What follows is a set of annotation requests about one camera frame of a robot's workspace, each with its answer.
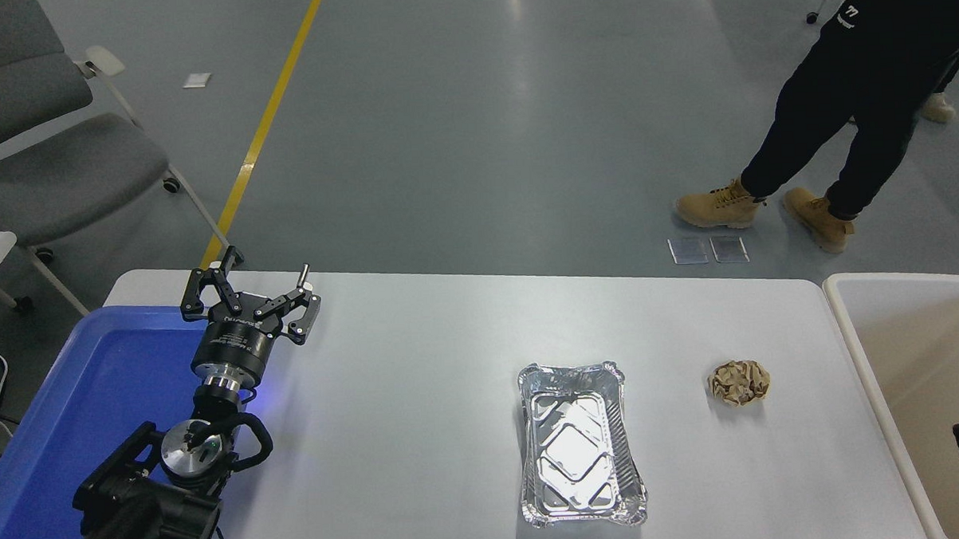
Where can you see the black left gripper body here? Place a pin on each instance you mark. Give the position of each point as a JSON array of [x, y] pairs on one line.
[[231, 350]]

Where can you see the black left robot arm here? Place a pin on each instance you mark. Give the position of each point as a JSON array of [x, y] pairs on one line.
[[145, 512]]

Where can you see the blue plastic tray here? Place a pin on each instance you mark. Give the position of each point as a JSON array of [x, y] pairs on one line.
[[93, 395]]

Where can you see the grey padded office chair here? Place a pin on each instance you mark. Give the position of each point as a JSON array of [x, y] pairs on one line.
[[61, 172]]

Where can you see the silver foil tray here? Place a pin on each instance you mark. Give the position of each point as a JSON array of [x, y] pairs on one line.
[[581, 449]]

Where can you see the clear floor plate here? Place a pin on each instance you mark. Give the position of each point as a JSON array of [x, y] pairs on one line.
[[729, 249], [689, 251]]

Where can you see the crumpled tan paper ball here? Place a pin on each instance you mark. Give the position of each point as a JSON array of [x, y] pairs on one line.
[[739, 382]]

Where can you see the large pale bin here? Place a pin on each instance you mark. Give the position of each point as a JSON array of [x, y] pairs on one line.
[[905, 342]]

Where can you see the person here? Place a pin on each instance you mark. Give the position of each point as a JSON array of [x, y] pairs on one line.
[[938, 108], [863, 72]]

